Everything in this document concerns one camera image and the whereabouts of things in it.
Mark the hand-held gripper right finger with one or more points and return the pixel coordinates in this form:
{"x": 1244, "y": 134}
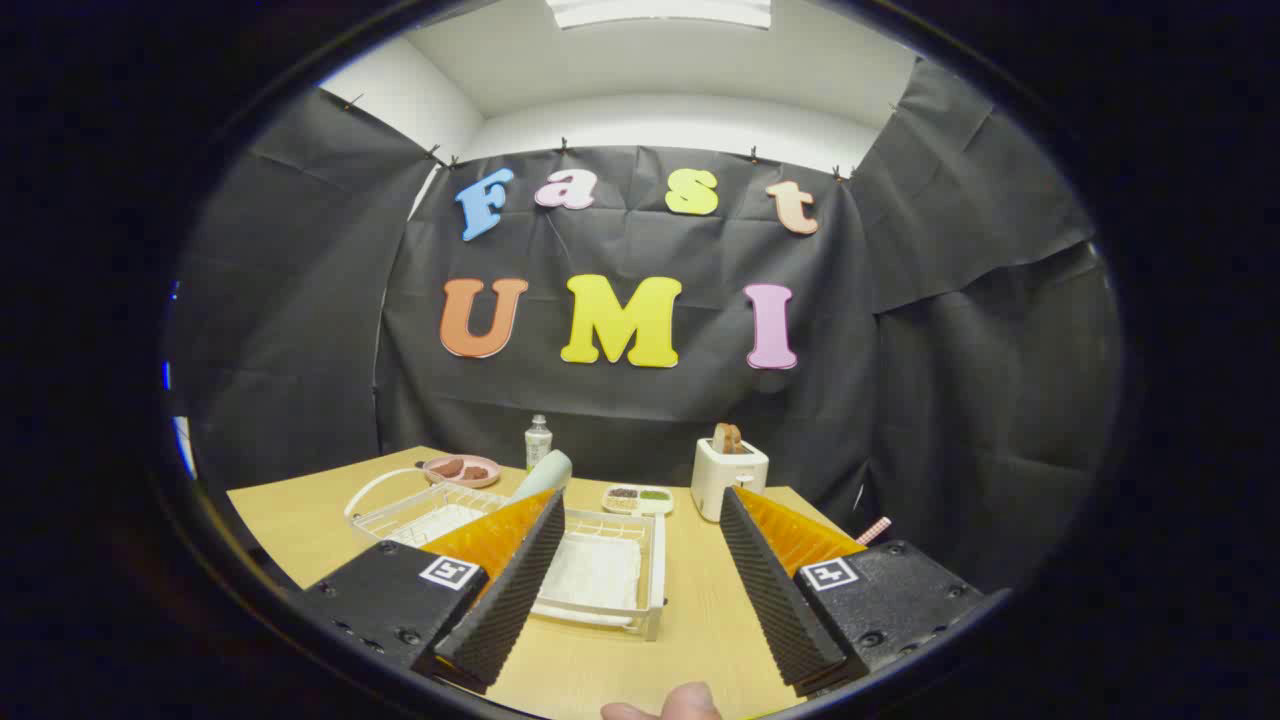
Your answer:
{"x": 775, "y": 600}

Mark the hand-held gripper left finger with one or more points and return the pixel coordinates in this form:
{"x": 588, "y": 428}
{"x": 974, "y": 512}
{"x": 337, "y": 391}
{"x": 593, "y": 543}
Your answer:
{"x": 510, "y": 600}

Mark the light green plate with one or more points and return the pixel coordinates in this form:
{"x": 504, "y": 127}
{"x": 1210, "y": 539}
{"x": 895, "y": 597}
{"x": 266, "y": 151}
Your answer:
{"x": 545, "y": 475}

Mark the pink plate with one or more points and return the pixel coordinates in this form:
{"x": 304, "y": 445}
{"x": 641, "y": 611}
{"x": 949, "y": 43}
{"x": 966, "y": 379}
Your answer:
{"x": 437, "y": 477}

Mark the white wavy drain tray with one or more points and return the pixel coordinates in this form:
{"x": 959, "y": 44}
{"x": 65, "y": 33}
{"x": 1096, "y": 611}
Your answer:
{"x": 590, "y": 575}

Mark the white toaster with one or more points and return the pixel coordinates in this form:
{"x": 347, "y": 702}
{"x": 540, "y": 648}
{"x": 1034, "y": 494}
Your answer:
{"x": 725, "y": 480}

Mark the brown food piece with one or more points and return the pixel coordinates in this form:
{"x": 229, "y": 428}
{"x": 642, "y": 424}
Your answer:
{"x": 475, "y": 472}
{"x": 447, "y": 466}

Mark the white divided condiment tray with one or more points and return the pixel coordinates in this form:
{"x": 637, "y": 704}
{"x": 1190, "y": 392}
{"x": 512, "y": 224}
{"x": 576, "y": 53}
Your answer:
{"x": 637, "y": 501}

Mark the clear bottle with green liquid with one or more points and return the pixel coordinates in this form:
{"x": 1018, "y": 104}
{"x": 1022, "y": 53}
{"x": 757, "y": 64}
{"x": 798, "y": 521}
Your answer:
{"x": 538, "y": 440}

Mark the toast bread slice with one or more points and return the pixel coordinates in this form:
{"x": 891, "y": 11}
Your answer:
{"x": 727, "y": 438}

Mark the ceiling light panel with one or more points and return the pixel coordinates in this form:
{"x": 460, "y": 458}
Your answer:
{"x": 660, "y": 10}

